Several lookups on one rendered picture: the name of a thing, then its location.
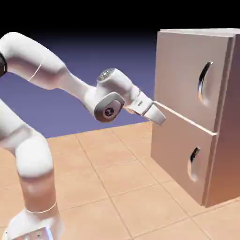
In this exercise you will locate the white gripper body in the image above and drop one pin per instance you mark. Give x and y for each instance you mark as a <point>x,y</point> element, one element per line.
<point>156,114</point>

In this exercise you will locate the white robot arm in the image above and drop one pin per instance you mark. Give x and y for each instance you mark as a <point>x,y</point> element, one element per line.
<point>46,65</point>

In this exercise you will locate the small wooden cabinet door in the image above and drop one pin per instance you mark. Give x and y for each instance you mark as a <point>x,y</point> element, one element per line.
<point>174,150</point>

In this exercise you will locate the large wooden cabinet door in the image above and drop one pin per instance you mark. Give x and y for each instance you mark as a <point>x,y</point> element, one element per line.
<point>180,75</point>

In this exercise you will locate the light wooden cabinet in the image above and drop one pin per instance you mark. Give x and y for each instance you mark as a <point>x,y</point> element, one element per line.
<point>227,120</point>

